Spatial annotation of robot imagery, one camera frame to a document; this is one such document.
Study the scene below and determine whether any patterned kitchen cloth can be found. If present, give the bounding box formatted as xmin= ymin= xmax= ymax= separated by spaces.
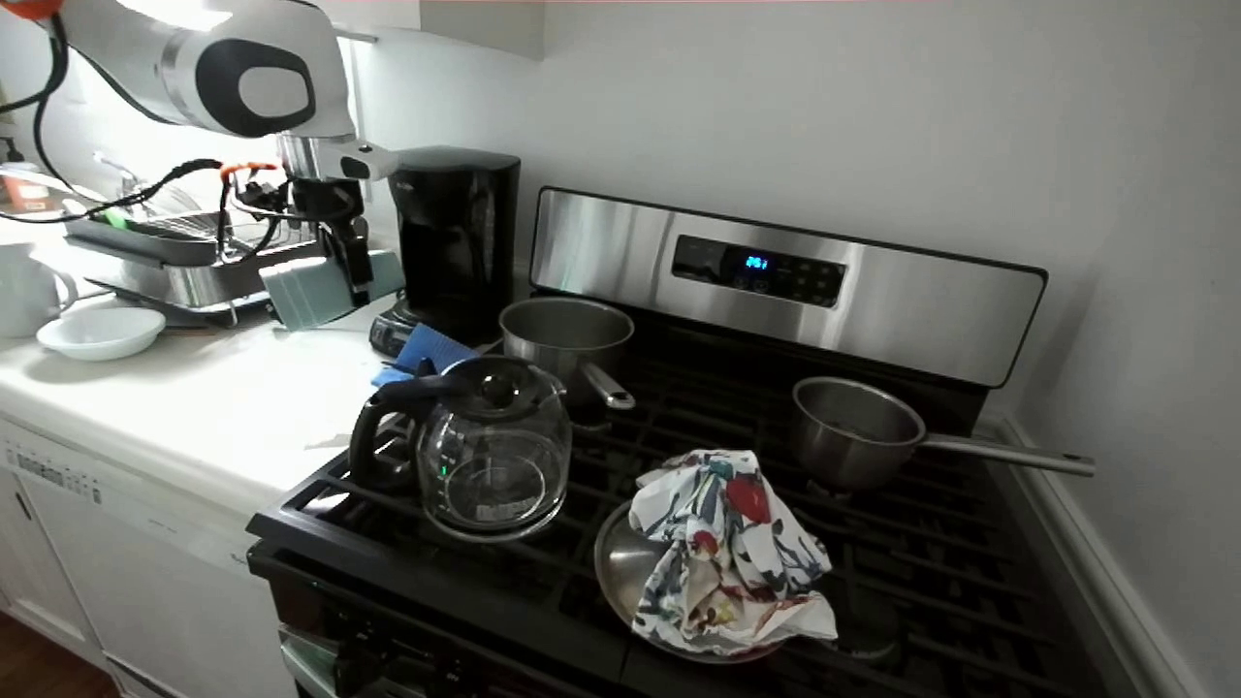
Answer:
xmin=623 ymin=447 xmax=846 ymax=659

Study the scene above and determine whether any wrist camera with orange mount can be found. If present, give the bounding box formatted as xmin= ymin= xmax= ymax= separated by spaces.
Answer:
xmin=218 ymin=155 xmax=294 ymax=225

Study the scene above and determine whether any black coffee maker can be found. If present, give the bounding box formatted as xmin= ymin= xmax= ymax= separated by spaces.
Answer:
xmin=385 ymin=142 xmax=523 ymax=351

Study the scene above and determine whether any white ceramic counter mug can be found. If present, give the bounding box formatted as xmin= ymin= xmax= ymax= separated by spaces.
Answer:
xmin=0 ymin=238 xmax=82 ymax=347

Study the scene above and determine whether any black plastic scoop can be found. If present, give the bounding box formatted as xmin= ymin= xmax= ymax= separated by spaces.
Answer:
xmin=364 ymin=304 xmax=431 ymax=364

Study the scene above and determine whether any glass coffee carafe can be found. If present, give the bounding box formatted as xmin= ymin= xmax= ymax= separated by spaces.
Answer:
xmin=340 ymin=351 xmax=579 ymax=545

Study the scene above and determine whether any white box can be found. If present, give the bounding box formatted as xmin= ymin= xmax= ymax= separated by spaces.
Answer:
xmin=0 ymin=412 xmax=304 ymax=698

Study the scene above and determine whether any blue cleaning cloth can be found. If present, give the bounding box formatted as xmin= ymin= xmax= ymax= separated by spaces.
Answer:
xmin=359 ymin=322 xmax=473 ymax=394

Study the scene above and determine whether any white plate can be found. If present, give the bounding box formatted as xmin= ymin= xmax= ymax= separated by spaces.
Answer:
xmin=31 ymin=297 xmax=170 ymax=369

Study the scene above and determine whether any white wall cabinet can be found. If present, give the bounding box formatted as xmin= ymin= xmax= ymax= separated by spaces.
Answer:
xmin=307 ymin=0 xmax=550 ymax=61

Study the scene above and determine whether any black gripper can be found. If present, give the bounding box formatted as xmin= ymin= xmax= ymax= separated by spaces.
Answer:
xmin=287 ymin=170 xmax=380 ymax=309

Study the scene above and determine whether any steel frying pan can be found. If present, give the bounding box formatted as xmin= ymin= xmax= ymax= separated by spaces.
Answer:
xmin=588 ymin=496 xmax=850 ymax=669

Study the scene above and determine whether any metal dish rack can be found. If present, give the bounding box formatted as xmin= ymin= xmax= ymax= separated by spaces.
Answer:
xmin=55 ymin=188 xmax=391 ymax=325

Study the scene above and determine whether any black stainless steel stove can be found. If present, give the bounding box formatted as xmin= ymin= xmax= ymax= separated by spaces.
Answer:
xmin=244 ymin=185 xmax=1121 ymax=698

